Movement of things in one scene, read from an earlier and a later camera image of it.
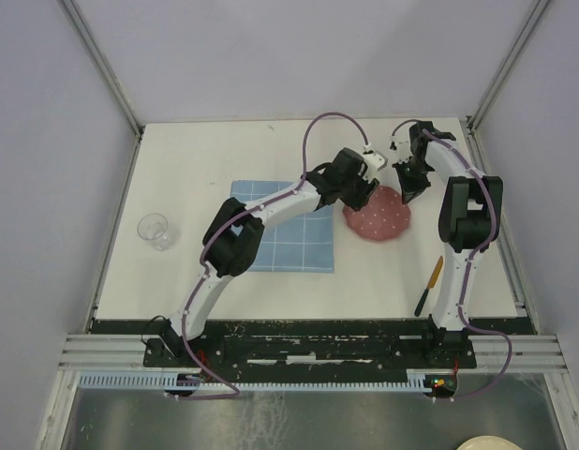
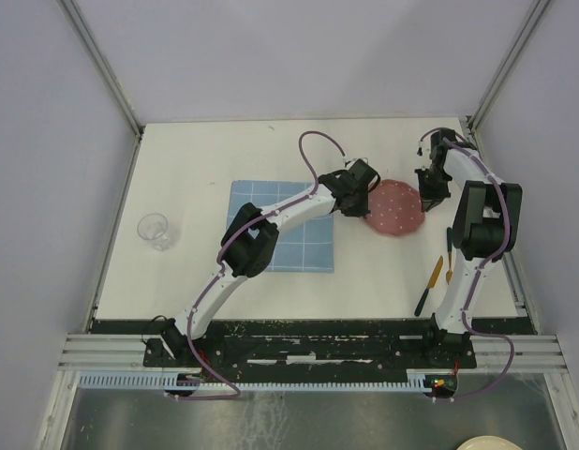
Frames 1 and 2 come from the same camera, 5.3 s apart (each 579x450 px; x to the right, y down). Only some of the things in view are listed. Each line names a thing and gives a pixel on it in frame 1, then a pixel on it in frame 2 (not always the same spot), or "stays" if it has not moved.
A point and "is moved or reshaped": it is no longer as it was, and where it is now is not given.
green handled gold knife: [430, 285] stays
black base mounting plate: [310, 344] stays
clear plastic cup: [155, 227] stays
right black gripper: [409, 189] -> [430, 199]
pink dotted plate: [383, 216] is moved or reshaped
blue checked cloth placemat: [304, 244] stays
